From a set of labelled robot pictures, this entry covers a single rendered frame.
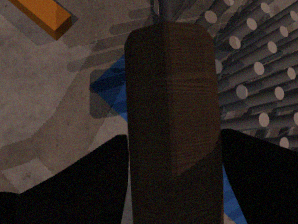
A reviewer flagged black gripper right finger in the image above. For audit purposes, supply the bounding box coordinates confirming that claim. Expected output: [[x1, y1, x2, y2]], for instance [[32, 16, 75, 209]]
[[221, 128, 298, 224]]

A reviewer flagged orange-brown rectangular block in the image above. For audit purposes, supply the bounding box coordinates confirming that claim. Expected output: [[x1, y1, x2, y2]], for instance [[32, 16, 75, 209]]
[[9, 0, 72, 40]]

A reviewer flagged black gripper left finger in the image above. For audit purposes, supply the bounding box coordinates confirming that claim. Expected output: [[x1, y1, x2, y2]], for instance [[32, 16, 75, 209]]
[[0, 135, 129, 224]]

